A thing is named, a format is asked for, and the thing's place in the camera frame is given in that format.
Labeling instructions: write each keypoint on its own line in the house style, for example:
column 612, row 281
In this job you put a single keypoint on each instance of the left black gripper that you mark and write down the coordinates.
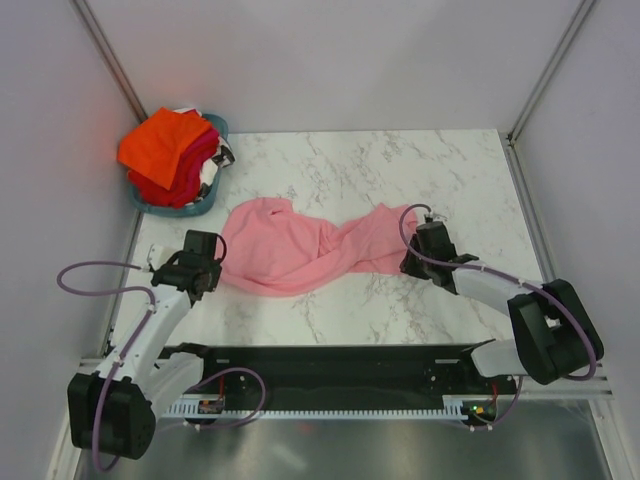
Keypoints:
column 215, row 273

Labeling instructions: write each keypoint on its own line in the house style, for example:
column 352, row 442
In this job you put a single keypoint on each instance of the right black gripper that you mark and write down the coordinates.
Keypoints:
column 408, row 267

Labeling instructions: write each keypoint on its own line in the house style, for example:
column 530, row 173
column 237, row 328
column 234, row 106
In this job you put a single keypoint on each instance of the pink t shirt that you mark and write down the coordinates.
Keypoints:
column 274, row 251

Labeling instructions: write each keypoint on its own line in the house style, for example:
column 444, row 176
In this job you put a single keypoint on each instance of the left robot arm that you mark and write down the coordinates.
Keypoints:
column 114, row 409

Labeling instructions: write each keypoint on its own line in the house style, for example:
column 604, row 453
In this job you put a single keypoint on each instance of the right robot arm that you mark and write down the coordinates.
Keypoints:
column 553, row 336

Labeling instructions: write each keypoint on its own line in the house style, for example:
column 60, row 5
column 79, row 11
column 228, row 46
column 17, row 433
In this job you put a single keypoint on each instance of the teal laundry basket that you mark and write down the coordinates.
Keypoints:
column 192, row 208

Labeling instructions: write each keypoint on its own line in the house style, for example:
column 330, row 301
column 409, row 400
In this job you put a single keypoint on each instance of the red t shirt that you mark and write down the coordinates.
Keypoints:
column 170, row 185

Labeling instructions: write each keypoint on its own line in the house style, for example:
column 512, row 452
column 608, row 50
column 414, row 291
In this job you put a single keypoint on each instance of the magenta t shirt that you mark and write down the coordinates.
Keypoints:
column 201, row 148

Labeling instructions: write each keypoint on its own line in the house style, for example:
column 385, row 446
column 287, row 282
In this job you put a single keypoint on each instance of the orange t shirt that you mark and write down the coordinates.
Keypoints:
column 154, row 148

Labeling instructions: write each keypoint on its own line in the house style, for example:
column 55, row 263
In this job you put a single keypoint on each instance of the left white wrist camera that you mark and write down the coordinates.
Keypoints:
column 157, row 256

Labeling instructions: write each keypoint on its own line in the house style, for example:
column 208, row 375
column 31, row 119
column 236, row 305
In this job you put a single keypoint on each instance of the right aluminium frame post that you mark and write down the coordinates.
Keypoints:
column 578, row 20

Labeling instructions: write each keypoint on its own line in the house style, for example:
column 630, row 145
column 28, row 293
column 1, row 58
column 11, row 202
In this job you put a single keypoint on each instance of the aluminium frame post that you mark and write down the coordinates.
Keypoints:
column 108, row 55
column 578, row 20

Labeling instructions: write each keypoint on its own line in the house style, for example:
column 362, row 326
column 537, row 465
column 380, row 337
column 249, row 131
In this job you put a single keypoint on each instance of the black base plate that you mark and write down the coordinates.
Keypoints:
column 344, row 371

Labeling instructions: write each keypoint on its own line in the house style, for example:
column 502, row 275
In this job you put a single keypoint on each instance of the white slotted cable duct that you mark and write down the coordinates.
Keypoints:
column 362, row 406

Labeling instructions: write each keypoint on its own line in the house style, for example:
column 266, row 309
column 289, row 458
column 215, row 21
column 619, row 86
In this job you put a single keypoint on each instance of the left aluminium frame post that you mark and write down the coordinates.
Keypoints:
column 108, row 55

